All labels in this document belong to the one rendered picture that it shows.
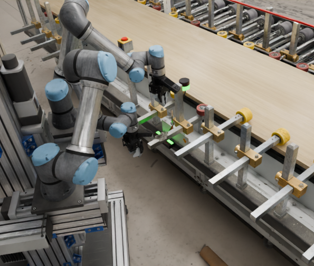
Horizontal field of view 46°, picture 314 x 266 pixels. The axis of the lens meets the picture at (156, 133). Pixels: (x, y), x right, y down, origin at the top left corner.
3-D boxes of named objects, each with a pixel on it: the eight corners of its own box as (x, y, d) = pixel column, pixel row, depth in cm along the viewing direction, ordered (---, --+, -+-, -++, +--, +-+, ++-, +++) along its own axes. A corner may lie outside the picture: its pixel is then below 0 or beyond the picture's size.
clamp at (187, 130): (187, 135, 216) (186, 128, 212) (172, 124, 224) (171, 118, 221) (194, 131, 218) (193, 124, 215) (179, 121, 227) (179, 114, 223)
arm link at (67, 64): (46, 58, 147) (85, 133, 185) (69, 62, 143) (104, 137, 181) (60, 40, 153) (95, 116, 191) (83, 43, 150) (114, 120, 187)
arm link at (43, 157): (49, 160, 162) (40, 137, 154) (75, 166, 158) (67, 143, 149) (32, 179, 154) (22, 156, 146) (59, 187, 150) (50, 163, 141)
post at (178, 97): (181, 150, 232) (177, 86, 201) (178, 147, 234) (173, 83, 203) (185, 148, 233) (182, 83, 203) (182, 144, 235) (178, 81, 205)
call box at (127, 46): (124, 54, 231) (123, 43, 226) (119, 50, 236) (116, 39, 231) (133, 50, 234) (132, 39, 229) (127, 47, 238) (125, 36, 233)
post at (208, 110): (209, 174, 217) (209, 108, 187) (205, 171, 219) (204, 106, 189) (213, 171, 219) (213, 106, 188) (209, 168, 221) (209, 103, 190)
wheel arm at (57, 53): (44, 62, 305) (42, 58, 303) (42, 61, 308) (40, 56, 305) (89, 44, 324) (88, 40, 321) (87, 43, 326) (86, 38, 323)
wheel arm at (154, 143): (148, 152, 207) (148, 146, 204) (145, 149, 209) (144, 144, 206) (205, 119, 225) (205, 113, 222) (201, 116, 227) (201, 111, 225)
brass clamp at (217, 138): (216, 143, 193) (217, 136, 190) (199, 131, 202) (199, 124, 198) (225, 138, 195) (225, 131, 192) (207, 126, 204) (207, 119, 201)
